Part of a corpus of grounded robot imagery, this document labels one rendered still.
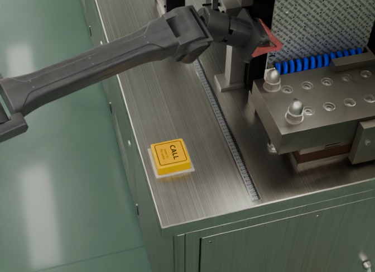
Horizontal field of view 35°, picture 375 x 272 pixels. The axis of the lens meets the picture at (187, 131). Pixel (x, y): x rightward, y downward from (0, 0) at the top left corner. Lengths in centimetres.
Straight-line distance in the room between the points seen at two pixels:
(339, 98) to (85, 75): 52
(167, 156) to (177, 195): 9
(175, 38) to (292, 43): 31
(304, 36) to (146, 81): 40
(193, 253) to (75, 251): 100
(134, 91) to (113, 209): 96
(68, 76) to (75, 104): 169
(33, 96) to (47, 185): 144
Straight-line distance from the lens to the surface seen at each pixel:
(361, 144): 123
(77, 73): 100
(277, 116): 117
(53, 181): 241
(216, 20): 113
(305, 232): 135
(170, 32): 106
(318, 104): 121
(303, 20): 124
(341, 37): 132
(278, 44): 124
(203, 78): 143
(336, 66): 128
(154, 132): 130
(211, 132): 130
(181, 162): 121
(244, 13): 122
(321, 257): 149
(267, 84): 121
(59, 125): 260
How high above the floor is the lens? 186
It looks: 48 degrees down
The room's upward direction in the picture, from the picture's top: straight up
